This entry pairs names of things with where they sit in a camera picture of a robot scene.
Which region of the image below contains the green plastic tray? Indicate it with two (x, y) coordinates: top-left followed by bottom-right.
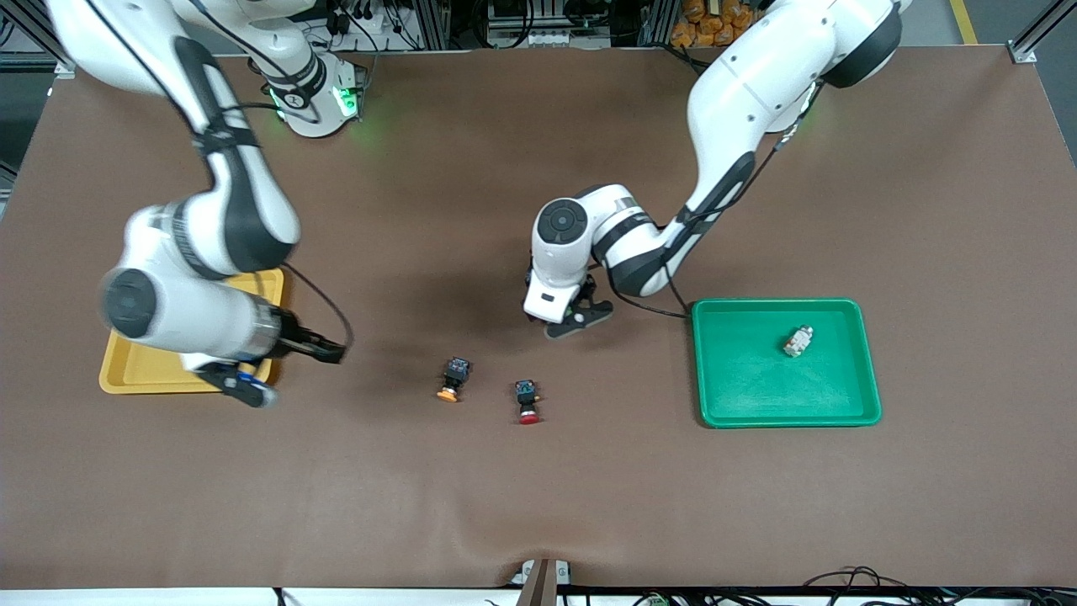
(691, 298), (883, 428)

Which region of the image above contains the yellow mushroom pushbutton switch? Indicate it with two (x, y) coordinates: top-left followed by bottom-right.
(436, 357), (472, 403)

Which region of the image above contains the yellow plastic tray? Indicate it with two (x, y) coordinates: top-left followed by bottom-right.
(98, 268), (287, 395)

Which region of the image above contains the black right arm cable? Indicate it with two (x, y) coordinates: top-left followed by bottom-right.
(80, 0), (354, 354)

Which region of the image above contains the black cable bundle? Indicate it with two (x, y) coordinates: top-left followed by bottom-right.
(799, 566), (935, 606)

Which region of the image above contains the brown table mat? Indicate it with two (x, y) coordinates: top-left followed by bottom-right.
(0, 46), (1077, 590)

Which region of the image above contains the white power strip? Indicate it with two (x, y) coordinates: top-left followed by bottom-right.
(332, 8), (396, 53)

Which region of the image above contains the pile of orange packages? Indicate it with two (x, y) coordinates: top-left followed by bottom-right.
(671, 0), (771, 49)

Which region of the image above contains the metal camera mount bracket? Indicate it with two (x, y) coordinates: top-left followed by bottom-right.
(512, 558), (573, 606)

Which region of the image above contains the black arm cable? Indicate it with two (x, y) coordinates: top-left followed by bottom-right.
(589, 80), (830, 321)
(80, 0), (354, 354)

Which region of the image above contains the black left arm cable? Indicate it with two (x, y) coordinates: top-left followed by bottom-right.
(589, 80), (830, 321)

